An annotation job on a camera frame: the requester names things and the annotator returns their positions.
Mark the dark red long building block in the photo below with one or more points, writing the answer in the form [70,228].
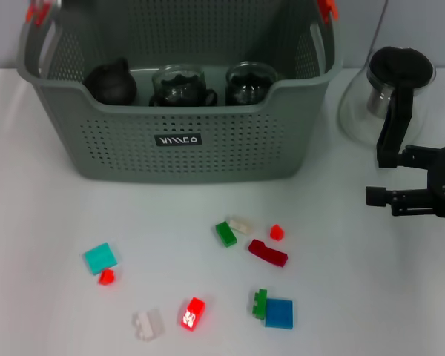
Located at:
[267,252]

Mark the glass teacup with black base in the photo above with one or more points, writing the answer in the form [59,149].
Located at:
[211,97]
[231,101]
[250,70]
[178,72]

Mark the small red building block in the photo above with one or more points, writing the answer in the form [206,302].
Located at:
[107,277]
[277,232]

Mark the translucent white building block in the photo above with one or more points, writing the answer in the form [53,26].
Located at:
[242,224]

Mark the blue square building block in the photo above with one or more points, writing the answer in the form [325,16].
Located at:
[279,313]

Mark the green rectangular building block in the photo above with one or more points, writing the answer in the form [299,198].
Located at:
[226,234]

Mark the green stepped building block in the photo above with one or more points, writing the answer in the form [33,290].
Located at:
[260,306]

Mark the bright red rectangular building block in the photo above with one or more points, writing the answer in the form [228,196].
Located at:
[193,313]

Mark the grey perforated storage bin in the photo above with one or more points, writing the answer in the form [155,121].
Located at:
[133,155]

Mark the teal building block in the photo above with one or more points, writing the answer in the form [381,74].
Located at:
[100,258]

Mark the glass pitcher with black lid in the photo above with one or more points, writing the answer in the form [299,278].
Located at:
[400,65]

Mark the small black clay teapot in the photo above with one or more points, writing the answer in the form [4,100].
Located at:
[111,85]

